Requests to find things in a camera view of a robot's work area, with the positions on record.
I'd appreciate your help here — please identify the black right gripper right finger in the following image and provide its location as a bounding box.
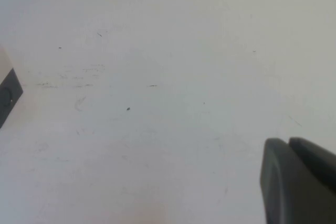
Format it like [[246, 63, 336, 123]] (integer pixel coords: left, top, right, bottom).
[[288, 136, 336, 186]]

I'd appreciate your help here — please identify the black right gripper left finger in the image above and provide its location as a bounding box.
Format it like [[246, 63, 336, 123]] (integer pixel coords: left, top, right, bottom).
[[259, 137, 336, 224]]

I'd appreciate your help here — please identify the grey push-button control box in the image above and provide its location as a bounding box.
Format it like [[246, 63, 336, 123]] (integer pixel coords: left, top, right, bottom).
[[0, 45, 24, 130]]

